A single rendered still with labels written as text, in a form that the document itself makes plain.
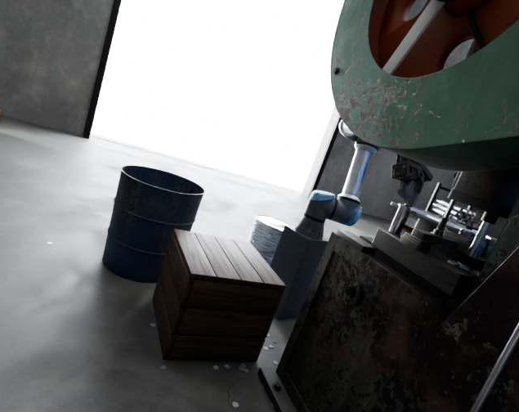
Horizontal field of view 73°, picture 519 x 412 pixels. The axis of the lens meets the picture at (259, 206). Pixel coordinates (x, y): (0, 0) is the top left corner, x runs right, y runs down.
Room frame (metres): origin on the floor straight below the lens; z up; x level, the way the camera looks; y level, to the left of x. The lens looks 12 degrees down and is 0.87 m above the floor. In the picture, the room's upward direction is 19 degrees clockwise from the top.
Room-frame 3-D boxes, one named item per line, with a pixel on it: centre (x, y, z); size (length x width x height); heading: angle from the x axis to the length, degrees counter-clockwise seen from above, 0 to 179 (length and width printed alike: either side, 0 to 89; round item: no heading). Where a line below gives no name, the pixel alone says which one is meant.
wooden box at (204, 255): (1.35, 0.06, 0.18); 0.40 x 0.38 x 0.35; 27
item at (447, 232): (1.05, -0.64, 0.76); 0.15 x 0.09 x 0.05; 116
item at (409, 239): (0.97, -0.49, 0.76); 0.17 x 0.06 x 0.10; 116
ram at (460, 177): (1.08, -0.62, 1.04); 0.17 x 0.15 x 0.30; 26
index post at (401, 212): (1.08, -0.43, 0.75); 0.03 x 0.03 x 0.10; 26
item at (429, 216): (1.16, -0.58, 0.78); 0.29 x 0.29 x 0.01
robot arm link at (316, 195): (1.77, -0.29, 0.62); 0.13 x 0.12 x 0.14; 94
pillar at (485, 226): (0.95, -0.59, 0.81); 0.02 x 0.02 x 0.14
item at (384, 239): (1.05, -0.64, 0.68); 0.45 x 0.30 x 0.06; 116
